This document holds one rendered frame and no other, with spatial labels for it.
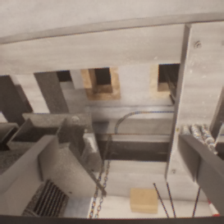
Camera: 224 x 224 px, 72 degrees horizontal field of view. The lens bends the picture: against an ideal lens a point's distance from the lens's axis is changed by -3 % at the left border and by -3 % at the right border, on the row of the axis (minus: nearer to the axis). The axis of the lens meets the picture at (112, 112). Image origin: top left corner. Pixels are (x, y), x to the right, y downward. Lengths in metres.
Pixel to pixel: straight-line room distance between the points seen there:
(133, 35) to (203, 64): 0.29
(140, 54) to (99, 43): 0.16
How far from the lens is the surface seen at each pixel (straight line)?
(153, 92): 1.50
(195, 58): 0.69
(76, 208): 1.28
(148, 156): 1.20
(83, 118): 0.85
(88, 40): 0.67
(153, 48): 0.65
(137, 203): 2.76
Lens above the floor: 1.29
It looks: 51 degrees down
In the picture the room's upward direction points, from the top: 167 degrees counter-clockwise
